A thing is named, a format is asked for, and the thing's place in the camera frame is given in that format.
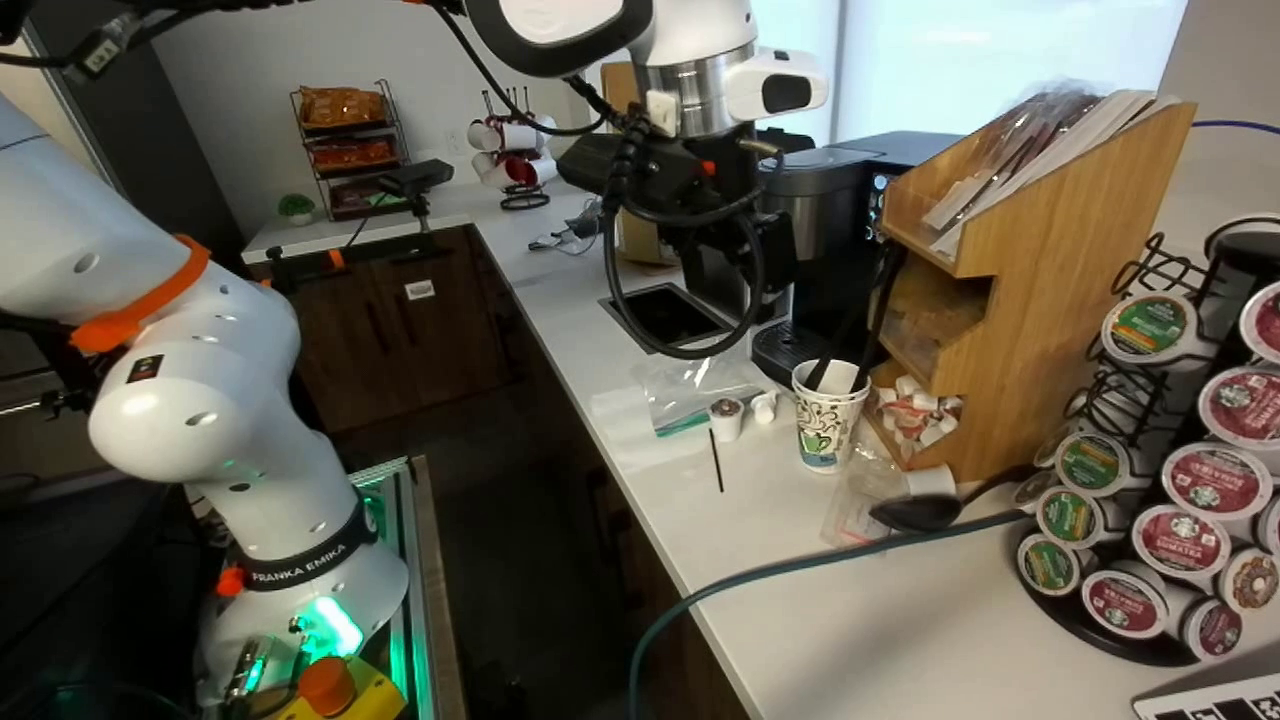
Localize red lid coffee pod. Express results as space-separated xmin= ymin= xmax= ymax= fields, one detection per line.
xmin=1181 ymin=598 xmax=1248 ymax=667
xmin=1129 ymin=504 xmax=1230 ymax=594
xmin=1074 ymin=566 xmax=1175 ymax=643
xmin=1194 ymin=369 xmax=1280 ymax=458
xmin=1157 ymin=441 xmax=1270 ymax=531
xmin=1234 ymin=282 xmax=1280 ymax=373

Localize yellow emergency stop button box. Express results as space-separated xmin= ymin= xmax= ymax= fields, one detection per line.
xmin=273 ymin=654 xmax=406 ymax=720

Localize black grey coffee machine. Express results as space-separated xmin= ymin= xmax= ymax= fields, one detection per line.
xmin=747 ymin=127 xmax=968 ymax=391

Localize patterned paper coffee cup stack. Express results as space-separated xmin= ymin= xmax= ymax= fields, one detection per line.
xmin=789 ymin=355 xmax=872 ymax=476

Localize green lid coffee pod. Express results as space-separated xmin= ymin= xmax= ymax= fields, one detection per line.
xmin=1101 ymin=292 xmax=1201 ymax=373
xmin=1056 ymin=431 xmax=1134 ymax=504
xmin=1012 ymin=531 xmax=1089 ymax=599
xmin=1037 ymin=487 xmax=1110 ymax=553

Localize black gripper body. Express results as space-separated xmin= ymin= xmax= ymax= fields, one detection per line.
xmin=651 ymin=134 xmax=766 ymax=255

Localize loose coffee pod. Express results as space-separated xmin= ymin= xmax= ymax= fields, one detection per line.
xmin=706 ymin=391 xmax=745 ymax=444

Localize white red mug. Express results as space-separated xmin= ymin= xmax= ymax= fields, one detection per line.
xmin=466 ymin=147 xmax=560 ymax=194
xmin=464 ymin=118 xmax=546 ymax=158

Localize wide orange arm strap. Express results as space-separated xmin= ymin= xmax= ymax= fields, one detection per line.
xmin=65 ymin=231 xmax=214 ymax=361

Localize foil tea packets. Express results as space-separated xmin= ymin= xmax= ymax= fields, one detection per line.
xmin=919 ymin=79 xmax=1161 ymax=241

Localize green lit robot base stand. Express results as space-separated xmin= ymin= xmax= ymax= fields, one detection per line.
xmin=196 ymin=452 xmax=466 ymax=720

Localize small clear plastic bag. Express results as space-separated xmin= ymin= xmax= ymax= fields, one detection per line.
xmin=818 ymin=429 xmax=940 ymax=553

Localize wire snack rack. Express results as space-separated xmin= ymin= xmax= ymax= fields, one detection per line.
xmin=289 ymin=79 xmax=406 ymax=224

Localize small green white item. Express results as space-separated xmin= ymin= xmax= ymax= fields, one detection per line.
xmin=273 ymin=188 xmax=324 ymax=229

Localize dark wood base cabinet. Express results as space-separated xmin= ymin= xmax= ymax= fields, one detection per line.
xmin=255 ymin=219 xmax=752 ymax=720

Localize black plastic spoon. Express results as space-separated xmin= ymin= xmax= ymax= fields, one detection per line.
xmin=866 ymin=476 xmax=1025 ymax=539

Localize clear zip bag green seal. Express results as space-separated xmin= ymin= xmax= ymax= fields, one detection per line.
xmin=634 ymin=349 xmax=733 ymax=444

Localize dark green cable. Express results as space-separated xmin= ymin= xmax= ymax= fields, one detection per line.
xmin=619 ymin=513 xmax=1030 ymax=720

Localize bright window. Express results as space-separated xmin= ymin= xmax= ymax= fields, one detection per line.
xmin=745 ymin=0 xmax=1190 ymax=147

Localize black wire pod carousel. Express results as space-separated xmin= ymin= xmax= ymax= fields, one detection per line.
xmin=1012 ymin=217 xmax=1280 ymax=673

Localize bamboo wooden condiment organizer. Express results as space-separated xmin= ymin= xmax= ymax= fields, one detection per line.
xmin=855 ymin=92 xmax=1201 ymax=491

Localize black camera on tripod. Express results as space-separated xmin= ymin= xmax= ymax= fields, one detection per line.
xmin=377 ymin=158 xmax=459 ymax=231

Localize brown lid coffee pod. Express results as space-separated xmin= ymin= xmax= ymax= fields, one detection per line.
xmin=1215 ymin=548 xmax=1280 ymax=619

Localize thin black stir stick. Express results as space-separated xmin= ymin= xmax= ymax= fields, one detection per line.
xmin=704 ymin=423 xmax=733 ymax=500

